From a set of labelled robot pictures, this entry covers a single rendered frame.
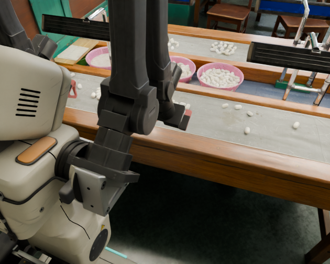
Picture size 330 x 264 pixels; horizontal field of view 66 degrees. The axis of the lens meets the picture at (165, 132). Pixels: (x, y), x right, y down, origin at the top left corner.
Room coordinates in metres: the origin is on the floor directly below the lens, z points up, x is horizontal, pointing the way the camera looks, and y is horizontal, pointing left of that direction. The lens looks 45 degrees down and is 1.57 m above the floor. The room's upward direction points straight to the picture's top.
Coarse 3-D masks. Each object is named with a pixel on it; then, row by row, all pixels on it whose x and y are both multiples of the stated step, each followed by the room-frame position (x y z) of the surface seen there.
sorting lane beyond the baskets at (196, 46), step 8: (176, 40) 1.76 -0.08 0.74; (184, 40) 1.76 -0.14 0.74; (192, 40) 1.76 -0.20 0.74; (200, 40) 1.76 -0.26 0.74; (208, 40) 1.76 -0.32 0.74; (216, 40) 1.76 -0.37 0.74; (176, 48) 1.64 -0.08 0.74; (184, 48) 1.64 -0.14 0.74; (192, 48) 1.64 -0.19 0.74; (200, 48) 1.64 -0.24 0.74; (208, 48) 1.64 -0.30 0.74; (224, 48) 1.64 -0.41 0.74; (232, 48) 1.64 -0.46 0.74; (240, 48) 1.64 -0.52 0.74; (248, 48) 1.64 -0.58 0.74; (208, 56) 1.53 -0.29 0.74; (216, 56) 1.53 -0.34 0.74; (224, 56) 1.53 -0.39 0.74; (232, 56) 1.53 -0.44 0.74; (240, 56) 1.53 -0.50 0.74; (264, 64) 1.42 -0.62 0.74
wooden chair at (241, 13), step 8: (216, 8) 3.19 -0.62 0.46; (224, 8) 3.20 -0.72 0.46; (232, 8) 3.20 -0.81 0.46; (240, 8) 3.19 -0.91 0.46; (248, 8) 3.18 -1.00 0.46; (208, 16) 3.06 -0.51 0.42; (216, 16) 3.01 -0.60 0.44; (224, 16) 2.95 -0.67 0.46; (232, 16) 2.94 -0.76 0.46; (240, 16) 2.95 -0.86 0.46; (248, 16) 3.18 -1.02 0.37; (208, 24) 3.05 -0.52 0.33; (216, 24) 3.37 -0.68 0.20; (240, 24) 2.88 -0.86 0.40; (240, 32) 3.04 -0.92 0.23
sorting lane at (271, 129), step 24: (72, 72) 1.33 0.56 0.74; (96, 96) 1.09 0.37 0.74; (192, 96) 1.09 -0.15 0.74; (192, 120) 0.90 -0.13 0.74; (216, 120) 0.90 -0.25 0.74; (240, 120) 0.90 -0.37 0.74; (264, 120) 0.90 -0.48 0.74; (288, 120) 0.90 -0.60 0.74; (312, 120) 0.90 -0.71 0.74; (240, 144) 0.75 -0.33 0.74; (264, 144) 0.75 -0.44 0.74; (288, 144) 0.75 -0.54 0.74; (312, 144) 0.75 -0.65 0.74
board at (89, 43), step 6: (78, 42) 1.65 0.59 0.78; (84, 42) 1.65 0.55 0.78; (90, 42) 1.65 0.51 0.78; (96, 42) 1.65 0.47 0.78; (90, 48) 1.57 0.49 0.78; (84, 54) 1.49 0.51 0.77; (54, 60) 1.41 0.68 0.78; (60, 60) 1.41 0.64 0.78; (66, 60) 1.41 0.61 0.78; (72, 60) 1.41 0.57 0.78; (78, 60) 1.42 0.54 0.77
